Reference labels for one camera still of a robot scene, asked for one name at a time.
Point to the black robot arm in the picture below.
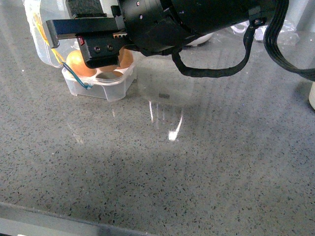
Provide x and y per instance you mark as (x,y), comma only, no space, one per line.
(153,27)

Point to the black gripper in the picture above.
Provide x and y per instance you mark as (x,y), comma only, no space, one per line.
(100,37)

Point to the white soymilk maker appliance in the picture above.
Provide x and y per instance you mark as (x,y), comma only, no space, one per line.
(200,40)

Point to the white bowl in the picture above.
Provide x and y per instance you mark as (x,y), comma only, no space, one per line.
(312,96)

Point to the clear plastic egg box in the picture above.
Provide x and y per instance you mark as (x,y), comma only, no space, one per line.
(111,86)

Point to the blue rubber band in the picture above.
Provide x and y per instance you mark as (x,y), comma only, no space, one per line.
(76,77)

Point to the brown egg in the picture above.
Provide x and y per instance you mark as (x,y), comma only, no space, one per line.
(76,62)
(110,68)
(125,58)

